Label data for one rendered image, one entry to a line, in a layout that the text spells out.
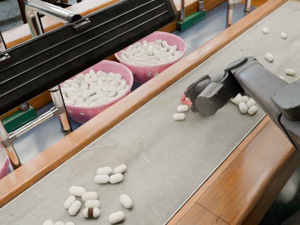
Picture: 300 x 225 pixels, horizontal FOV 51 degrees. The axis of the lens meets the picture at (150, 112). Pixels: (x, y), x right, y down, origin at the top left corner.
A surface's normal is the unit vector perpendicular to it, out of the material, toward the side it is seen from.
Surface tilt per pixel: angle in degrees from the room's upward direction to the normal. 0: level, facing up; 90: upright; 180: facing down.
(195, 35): 0
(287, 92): 41
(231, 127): 0
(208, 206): 0
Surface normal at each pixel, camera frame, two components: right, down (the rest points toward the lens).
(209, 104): -0.60, 0.59
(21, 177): -0.05, -0.77
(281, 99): -0.59, -0.78
